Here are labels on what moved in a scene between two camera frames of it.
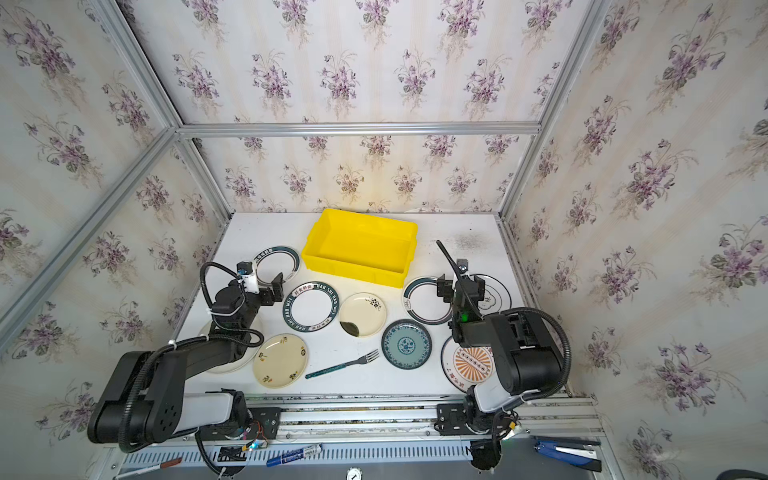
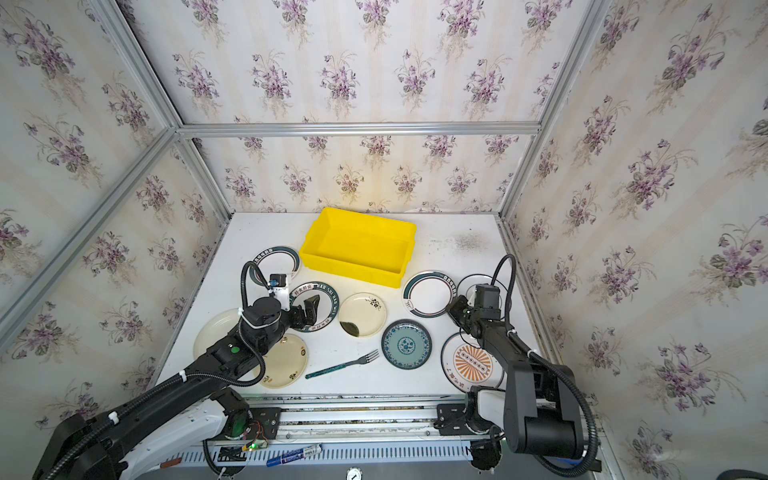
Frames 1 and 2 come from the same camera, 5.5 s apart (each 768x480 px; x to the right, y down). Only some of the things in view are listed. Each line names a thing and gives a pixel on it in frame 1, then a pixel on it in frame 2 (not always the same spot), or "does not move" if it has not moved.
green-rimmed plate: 271,261 does not move
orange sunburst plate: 466,366 does not move
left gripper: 267,294 to 298,310
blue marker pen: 295,455 does not move
